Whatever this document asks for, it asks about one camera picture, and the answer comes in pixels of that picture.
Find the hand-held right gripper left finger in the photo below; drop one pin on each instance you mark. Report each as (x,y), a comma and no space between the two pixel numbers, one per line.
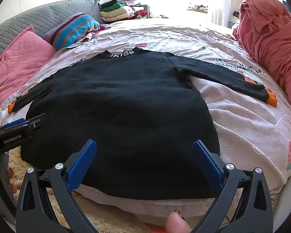
(83,165)

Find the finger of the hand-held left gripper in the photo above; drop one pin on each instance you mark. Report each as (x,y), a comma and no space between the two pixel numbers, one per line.
(36,123)
(13,123)

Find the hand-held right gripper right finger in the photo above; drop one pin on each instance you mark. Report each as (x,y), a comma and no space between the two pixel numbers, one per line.
(206,165)

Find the black sweater with orange cuffs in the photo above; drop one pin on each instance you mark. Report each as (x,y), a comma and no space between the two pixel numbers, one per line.
(123,114)

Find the pile of folded clothes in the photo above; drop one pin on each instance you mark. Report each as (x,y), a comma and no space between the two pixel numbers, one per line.
(121,11)

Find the person's left hand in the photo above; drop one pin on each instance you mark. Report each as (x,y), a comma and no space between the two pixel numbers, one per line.
(12,188)

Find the person's right hand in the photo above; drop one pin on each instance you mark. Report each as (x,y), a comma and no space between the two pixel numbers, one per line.
(177,223)

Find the pink strawberry print bedsheet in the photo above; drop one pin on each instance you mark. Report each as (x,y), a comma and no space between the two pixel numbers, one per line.
(232,116)

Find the pink quilted pillow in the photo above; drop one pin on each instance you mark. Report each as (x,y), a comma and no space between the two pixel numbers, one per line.
(19,63)

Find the striped blue and purple pillow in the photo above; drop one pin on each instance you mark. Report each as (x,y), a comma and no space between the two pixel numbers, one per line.
(72,29)

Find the grey quilted headboard cover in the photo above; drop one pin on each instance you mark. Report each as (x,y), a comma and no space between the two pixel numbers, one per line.
(26,21)

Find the crumpled colourful cloth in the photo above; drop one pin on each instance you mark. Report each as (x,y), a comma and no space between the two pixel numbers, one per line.
(97,30)

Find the pink crumpled blanket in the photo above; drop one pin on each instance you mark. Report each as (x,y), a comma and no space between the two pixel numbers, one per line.
(269,36)

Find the white side table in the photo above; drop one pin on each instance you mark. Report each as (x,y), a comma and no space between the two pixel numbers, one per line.
(234,19)

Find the pink cloth heap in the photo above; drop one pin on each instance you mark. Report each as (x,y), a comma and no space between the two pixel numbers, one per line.
(198,7)

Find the white curtain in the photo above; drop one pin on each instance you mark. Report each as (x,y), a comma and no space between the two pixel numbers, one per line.
(218,2)

